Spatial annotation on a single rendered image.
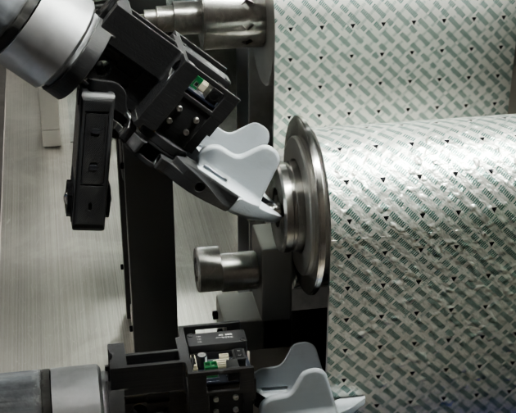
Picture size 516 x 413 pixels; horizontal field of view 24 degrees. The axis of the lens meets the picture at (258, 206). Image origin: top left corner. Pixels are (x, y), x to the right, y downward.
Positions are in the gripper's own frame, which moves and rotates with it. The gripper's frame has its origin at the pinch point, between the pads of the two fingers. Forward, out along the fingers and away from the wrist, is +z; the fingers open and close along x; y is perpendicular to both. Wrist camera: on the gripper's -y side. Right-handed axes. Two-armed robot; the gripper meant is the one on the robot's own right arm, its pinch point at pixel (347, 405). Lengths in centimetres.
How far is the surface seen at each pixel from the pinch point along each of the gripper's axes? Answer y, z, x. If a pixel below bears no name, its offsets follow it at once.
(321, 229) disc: 17.6, -3.0, -1.2
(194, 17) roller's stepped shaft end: 25.0, -8.7, 29.5
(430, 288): 10.9, 6.4, -0.3
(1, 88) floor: -109, -45, 372
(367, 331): 7.3, 1.3, -0.3
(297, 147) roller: 21.4, -3.4, 5.8
